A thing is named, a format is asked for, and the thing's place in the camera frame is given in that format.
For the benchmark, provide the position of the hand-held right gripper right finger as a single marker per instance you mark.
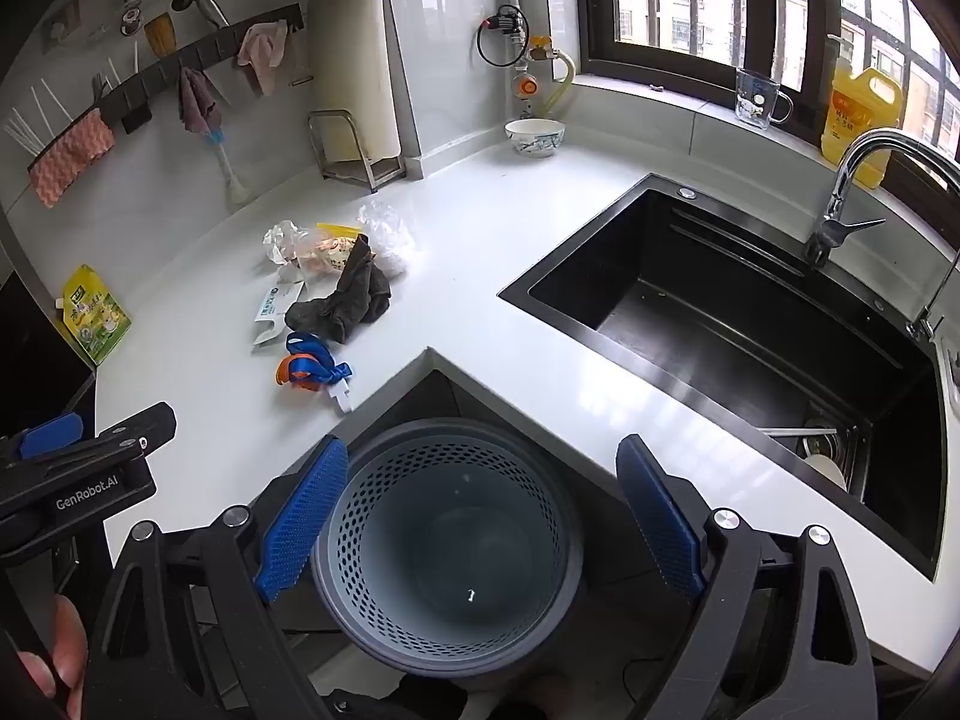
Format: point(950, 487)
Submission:
point(660, 517)

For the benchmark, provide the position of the small chrome tap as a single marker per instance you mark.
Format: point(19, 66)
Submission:
point(926, 326)

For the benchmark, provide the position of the pink hanging cloth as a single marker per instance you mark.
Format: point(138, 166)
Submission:
point(262, 52)

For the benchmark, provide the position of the pink waffle cloth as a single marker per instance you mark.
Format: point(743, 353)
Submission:
point(71, 154)

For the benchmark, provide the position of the steel sink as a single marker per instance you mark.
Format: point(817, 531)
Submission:
point(750, 330)

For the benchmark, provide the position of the yellow oil bottle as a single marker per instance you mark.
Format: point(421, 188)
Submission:
point(855, 120)

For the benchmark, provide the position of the red patterned snack wrapper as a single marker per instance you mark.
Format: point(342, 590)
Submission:
point(322, 255)

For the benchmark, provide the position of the person's left hand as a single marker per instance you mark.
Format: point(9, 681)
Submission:
point(56, 645)

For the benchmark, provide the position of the green yellow pouch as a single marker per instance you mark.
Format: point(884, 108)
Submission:
point(94, 315)

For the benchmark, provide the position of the brown yellow sponge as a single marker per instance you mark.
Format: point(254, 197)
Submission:
point(160, 36)

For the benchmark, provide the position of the black wall rail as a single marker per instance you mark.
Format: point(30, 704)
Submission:
point(210, 45)

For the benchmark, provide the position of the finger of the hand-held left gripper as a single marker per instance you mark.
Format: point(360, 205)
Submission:
point(49, 436)
point(135, 431)

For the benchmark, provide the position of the bundle of white sticks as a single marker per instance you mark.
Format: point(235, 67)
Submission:
point(52, 105)

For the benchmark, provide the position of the dark grey cloth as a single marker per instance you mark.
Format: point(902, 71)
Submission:
point(345, 300)

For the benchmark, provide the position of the glass mug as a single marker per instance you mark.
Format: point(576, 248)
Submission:
point(754, 101)

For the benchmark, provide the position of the grey perforated waste basket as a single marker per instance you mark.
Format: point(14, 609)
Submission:
point(390, 510)

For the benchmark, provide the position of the white patterned bowl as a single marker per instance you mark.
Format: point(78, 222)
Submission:
point(534, 139)

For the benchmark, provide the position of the orange white gas regulator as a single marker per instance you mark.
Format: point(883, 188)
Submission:
point(527, 88)

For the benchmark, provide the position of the blue white bottle brush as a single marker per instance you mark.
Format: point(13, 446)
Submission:
point(225, 165)

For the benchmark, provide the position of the clear plastic bag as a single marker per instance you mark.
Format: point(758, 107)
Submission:
point(390, 240)

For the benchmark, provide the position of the white paper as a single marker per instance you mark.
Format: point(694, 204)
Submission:
point(281, 240)

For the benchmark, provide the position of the dark window frame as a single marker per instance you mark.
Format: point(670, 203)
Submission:
point(592, 15)

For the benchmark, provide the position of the mauve hanging cloth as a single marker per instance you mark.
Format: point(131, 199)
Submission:
point(196, 101)

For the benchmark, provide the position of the metal rack with cutting board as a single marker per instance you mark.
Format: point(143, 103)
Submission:
point(352, 52)

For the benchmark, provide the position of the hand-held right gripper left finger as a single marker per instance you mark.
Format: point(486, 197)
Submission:
point(300, 525)

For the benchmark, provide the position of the white toothpaste box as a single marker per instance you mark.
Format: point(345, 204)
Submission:
point(274, 307)

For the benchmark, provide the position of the chrome faucet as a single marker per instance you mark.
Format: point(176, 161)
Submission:
point(847, 172)

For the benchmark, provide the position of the white dish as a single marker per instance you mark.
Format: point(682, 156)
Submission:
point(829, 469)

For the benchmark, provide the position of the red black gas valve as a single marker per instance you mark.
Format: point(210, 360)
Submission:
point(506, 21)

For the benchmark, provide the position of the black stove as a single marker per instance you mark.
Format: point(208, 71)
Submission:
point(30, 360)

